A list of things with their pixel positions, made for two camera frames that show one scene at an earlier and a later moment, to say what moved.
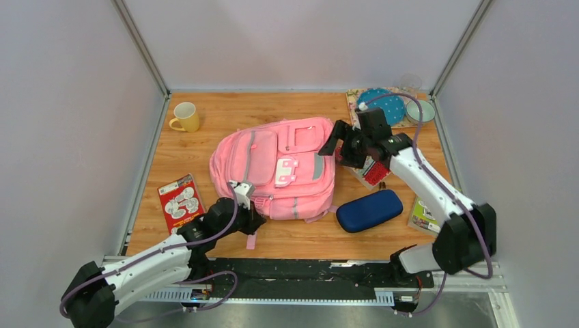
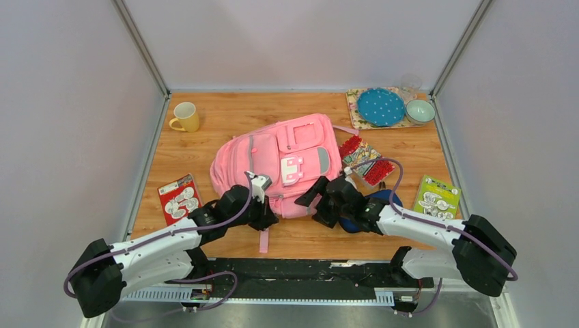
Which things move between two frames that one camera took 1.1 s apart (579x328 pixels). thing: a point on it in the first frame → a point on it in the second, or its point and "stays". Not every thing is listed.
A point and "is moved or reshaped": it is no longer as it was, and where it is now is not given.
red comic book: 180,201 stays
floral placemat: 352,96 stays
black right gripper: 341,131 → 311,194
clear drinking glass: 412,83 stays
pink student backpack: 280,159 is moved or reshaped
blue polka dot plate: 393,106 stays
